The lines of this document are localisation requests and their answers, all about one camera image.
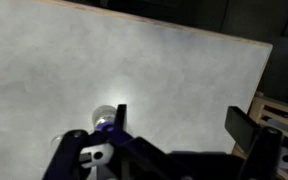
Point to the wooden chair with slat back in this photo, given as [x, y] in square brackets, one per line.
[260, 110]

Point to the silver candle container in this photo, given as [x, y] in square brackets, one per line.
[101, 115]

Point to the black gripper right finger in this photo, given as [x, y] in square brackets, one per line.
[240, 128]

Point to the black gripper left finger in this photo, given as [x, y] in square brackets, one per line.
[69, 153]

